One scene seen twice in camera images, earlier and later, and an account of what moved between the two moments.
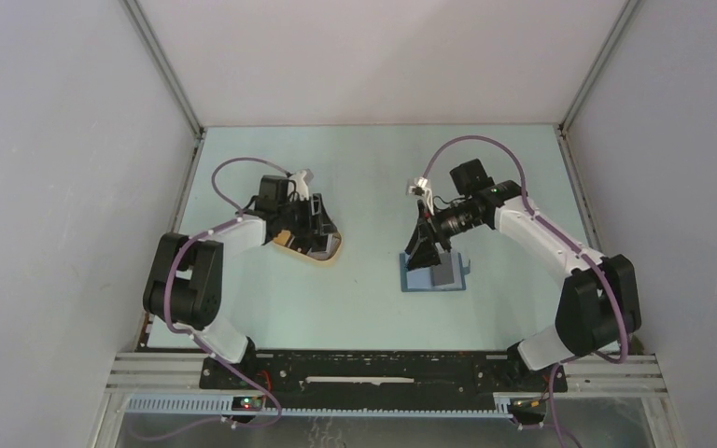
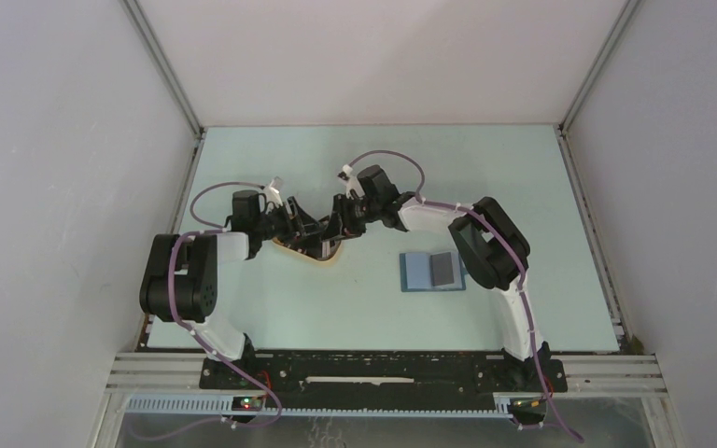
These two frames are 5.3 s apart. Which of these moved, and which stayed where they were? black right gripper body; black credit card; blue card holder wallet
Moved: black right gripper body
Stayed: black credit card; blue card holder wallet
